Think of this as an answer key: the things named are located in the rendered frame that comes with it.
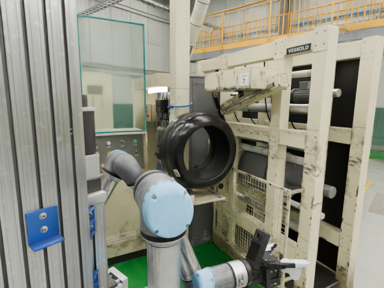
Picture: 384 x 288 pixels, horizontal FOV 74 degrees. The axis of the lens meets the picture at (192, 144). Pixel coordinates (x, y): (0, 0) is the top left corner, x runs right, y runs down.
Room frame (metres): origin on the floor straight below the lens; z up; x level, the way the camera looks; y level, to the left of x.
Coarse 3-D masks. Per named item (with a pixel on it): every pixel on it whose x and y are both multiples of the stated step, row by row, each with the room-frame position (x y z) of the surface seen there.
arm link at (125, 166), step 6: (120, 156) 1.19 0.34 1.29; (126, 156) 1.19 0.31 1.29; (132, 156) 1.22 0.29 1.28; (114, 162) 1.18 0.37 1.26; (120, 162) 1.16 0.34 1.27; (126, 162) 1.16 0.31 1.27; (132, 162) 1.17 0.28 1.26; (114, 168) 1.17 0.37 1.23; (120, 168) 1.15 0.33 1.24; (126, 168) 1.15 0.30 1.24; (132, 168) 1.16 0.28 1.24; (138, 168) 1.18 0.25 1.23; (120, 174) 1.15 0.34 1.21; (126, 174) 1.14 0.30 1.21; (132, 174) 1.15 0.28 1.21; (138, 174) 1.16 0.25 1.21; (126, 180) 1.15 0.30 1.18; (132, 180) 1.14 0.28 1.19; (132, 186) 1.15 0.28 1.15
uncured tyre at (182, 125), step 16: (192, 112) 1.99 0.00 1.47; (176, 128) 1.78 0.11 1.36; (192, 128) 1.76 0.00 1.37; (208, 128) 2.13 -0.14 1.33; (224, 128) 1.88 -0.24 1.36; (160, 144) 1.89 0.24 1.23; (176, 144) 1.72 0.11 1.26; (224, 144) 2.11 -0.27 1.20; (176, 160) 1.71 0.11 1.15; (208, 160) 2.14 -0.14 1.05; (224, 160) 2.07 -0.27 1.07; (192, 176) 1.75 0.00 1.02; (208, 176) 2.05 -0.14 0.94; (224, 176) 1.89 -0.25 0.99
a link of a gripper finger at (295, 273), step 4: (284, 260) 0.71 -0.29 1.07; (288, 260) 0.71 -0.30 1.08; (292, 260) 0.71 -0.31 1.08; (296, 260) 0.71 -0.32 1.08; (300, 260) 0.71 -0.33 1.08; (304, 260) 0.71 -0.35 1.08; (296, 264) 0.69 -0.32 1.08; (300, 264) 0.69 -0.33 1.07; (304, 264) 0.70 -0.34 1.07; (308, 264) 0.70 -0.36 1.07; (288, 268) 0.70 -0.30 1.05; (292, 268) 0.70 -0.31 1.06; (296, 268) 0.70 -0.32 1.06; (300, 268) 0.70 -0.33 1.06; (284, 272) 0.70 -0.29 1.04; (288, 272) 0.70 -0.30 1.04; (292, 272) 0.70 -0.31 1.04; (296, 272) 0.70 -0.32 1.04; (300, 272) 0.70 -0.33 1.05; (292, 276) 0.70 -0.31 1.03; (296, 276) 0.70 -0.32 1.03
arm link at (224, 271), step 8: (224, 264) 0.68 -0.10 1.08; (200, 272) 0.65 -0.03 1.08; (208, 272) 0.65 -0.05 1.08; (216, 272) 0.65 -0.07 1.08; (224, 272) 0.65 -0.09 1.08; (232, 272) 0.66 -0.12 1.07; (192, 280) 0.66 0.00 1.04; (200, 280) 0.62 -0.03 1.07; (208, 280) 0.62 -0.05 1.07; (216, 280) 0.63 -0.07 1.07; (224, 280) 0.64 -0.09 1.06; (232, 280) 0.64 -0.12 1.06
